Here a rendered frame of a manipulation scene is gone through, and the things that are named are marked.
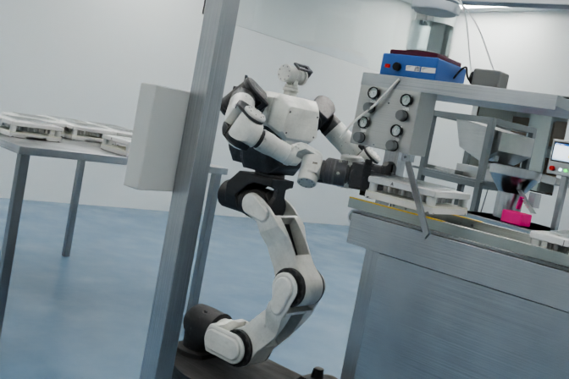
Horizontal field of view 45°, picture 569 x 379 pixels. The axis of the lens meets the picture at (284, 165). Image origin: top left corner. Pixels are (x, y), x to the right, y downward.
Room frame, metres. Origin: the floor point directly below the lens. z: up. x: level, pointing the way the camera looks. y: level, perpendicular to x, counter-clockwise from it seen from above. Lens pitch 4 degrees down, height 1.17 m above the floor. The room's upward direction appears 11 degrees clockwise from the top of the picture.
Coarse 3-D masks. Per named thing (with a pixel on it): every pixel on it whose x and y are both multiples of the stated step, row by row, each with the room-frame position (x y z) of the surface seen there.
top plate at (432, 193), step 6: (372, 180) 2.20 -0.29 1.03; (378, 180) 2.19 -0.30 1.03; (384, 180) 2.17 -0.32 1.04; (390, 180) 2.17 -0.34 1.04; (390, 186) 2.16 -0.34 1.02; (396, 186) 2.14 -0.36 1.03; (402, 186) 2.13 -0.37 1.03; (408, 186) 2.12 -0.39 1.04; (420, 192) 2.09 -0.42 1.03; (426, 192) 2.08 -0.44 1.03; (432, 192) 2.07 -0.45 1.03; (438, 192) 2.07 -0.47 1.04; (444, 192) 2.10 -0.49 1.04; (450, 192) 2.14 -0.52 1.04; (456, 192) 2.19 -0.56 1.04; (462, 192) 2.25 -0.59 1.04; (450, 198) 2.14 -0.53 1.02; (456, 198) 2.17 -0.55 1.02; (462, 198) 2.20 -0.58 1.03; (468, 198) 2.24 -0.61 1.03
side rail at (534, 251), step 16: (368, 208) 2.17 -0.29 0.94; (384, 208) 2.14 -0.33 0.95; (416, 224) 2.06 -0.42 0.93; (432, 224) 2.03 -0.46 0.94; (448, 224) 2.00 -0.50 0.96; (480, 240) 1.93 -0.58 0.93; (496, 240) 1.90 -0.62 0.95; (512, 240) 1.87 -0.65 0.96; (544, 256) 1.81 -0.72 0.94; (560, 256) 1.79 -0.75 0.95
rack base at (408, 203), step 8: (368, 192) 2.21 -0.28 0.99; (376, 192) 2.19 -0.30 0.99; (384, 200) 2.16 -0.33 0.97; (392, 200) 2.15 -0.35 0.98; (400, 200) 2.13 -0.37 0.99; (408, 200) 2.11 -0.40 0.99; (416, 208) 2.09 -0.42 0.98; (424, 208) 2.07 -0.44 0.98; (432, 208) 2.06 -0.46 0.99; (440, 208) 2.10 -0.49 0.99; (448, 208) 2.14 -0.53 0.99; (456, 208) 2.18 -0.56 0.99; (464, 208) 2.23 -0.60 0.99
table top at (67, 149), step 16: (0, 144) 2.90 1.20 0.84; (16, 144) 2.80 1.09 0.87; (32, 144) 2.92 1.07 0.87; (48, 144) 3.04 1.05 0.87; (64, 144) 3.19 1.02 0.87; (80, 144) 3.34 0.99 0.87; (96, 144) 3.50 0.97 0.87; (80, 160) 2.96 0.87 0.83; (96, 160) 3.01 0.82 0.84; (112, 160) 3.06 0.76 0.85
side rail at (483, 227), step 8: (400, 208) 2.41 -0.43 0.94; (408, 208) 2.39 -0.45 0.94; (432, 216) 2.33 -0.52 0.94; (440, 216) 2.31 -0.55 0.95; (448, 216) 2.29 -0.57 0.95; (456, 224) 2.27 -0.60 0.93; (464, 224) 2.25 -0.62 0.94; (472, 224) 2.23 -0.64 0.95; (480, 224) 2.22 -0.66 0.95; (488, 224) 2.20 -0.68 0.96; (488, 232) 2.20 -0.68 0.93; (496, 232) 2.18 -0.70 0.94; (504, 232) 2.17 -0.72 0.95; (512, 232) 2.15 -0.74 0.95; (520, 232) 2.13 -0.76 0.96; (520, 240) 2.13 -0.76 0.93; (528, 240) 2.11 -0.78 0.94
